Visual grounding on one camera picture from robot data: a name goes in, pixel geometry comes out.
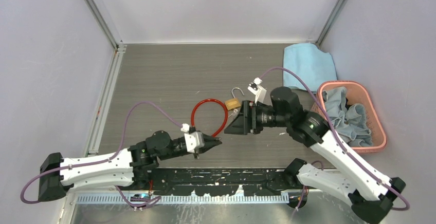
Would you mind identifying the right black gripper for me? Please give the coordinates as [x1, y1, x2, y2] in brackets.
[224, 100, 289, 135]

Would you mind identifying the brass padlock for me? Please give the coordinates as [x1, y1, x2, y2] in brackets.
[224, 87, 245, 110]

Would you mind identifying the red rubber ring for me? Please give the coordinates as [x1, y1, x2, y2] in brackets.
[190, 98, 228, 138]

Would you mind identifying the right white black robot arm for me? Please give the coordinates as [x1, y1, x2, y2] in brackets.
[224, 87, 406, 223]

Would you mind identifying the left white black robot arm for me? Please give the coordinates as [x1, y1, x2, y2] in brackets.
[38, 130, 222, 202]

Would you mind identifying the light blue cloth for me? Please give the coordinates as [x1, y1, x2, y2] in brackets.
[283, 43, 337, 93]

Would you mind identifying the grey-blue cloth in basket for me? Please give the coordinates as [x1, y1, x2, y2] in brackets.
[322, 86, 373, 147]

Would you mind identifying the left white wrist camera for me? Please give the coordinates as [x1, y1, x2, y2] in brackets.
[184, 131, 205, 154]

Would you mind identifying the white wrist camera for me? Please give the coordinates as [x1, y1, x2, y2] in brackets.
[184, 131, 205, 154]
[247, 78, 267, 103]

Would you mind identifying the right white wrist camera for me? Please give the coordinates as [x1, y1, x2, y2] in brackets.
[247, 78, 267, 103]

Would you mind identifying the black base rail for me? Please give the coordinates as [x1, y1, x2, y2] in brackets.
[117, 167, 319, 197]

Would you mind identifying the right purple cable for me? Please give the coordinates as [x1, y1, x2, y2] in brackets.
[261, 67, 410, 212]

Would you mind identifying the purple cable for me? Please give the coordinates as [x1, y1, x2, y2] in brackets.
[261, 67, 410, 212]
[20, 101, 186, 204]

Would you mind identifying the white slotted cable duct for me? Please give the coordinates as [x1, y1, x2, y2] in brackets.
[76, 193, 289, 204]

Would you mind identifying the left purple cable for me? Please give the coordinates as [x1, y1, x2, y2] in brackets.
[20, 101, 186, 204]

